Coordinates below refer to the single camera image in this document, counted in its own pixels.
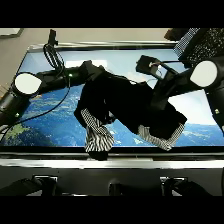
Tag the white checked garment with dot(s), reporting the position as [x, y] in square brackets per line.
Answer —
[186, 40]

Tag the silver frame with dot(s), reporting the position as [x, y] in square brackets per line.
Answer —
[113, 163]

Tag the black dotted garment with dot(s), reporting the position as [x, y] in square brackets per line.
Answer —
[208, 43]

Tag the brown garment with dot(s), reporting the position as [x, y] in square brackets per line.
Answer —
[173, 33]

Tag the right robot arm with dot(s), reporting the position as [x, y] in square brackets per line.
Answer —
[186, 80]

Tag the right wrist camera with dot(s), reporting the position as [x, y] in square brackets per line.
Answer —
[146, 65]

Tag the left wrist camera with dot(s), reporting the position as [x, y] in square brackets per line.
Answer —
[52, 36]

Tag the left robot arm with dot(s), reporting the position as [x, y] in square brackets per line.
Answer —
[50, 79]

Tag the black shirt with striped cuffs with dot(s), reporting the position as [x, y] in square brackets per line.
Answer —
[130, 103]

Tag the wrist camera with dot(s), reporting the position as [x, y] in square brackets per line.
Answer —
[146, 65]
[52, 36]

